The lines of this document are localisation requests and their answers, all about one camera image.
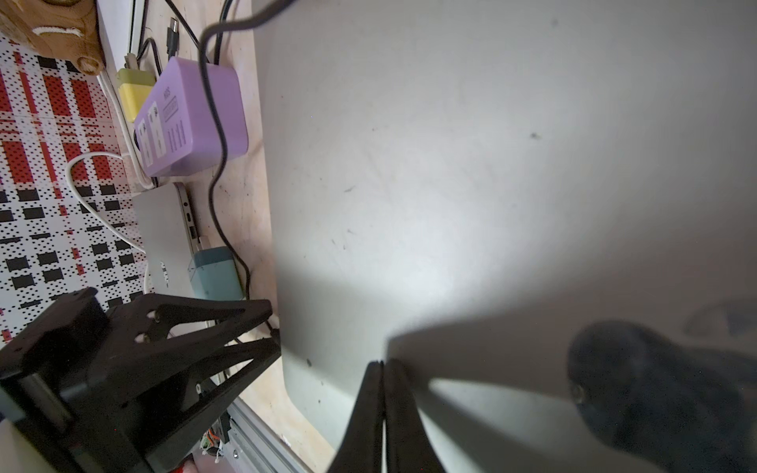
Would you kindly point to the silver laptop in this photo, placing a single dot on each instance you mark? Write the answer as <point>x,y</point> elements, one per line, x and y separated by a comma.
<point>465,186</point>
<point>169,235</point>

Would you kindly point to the purple power strip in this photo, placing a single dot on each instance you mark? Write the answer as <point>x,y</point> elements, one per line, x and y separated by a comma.
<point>175,131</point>

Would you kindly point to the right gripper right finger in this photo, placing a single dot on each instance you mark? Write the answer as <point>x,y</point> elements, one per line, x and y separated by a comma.
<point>408,448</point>

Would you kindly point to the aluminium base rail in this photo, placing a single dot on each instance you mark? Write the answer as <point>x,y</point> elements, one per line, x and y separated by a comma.
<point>252,447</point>

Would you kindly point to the yellow usb charger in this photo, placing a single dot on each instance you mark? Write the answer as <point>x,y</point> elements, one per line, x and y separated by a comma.
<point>134,86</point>

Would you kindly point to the teal usb charger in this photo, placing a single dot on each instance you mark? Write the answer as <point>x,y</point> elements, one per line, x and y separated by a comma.
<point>212,273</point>

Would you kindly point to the brown teddy bear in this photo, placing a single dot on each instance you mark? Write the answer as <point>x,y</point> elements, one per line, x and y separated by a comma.
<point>66,30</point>

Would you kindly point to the silver laptop front right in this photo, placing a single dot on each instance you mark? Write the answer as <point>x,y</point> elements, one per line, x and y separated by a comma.
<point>465,186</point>

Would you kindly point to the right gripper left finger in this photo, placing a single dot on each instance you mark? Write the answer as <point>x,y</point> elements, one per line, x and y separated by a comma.
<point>361,448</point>

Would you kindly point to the silver laptop front left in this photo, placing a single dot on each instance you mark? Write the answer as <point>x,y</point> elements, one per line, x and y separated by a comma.
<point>169,235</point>

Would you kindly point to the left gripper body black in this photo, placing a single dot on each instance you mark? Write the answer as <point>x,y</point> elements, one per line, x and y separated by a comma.
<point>76,424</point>

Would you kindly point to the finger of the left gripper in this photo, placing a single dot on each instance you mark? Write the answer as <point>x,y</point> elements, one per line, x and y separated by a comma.
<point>157,336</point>
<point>173,416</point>

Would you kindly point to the white laptop back left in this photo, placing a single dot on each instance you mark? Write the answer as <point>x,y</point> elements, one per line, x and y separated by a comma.
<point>121,27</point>

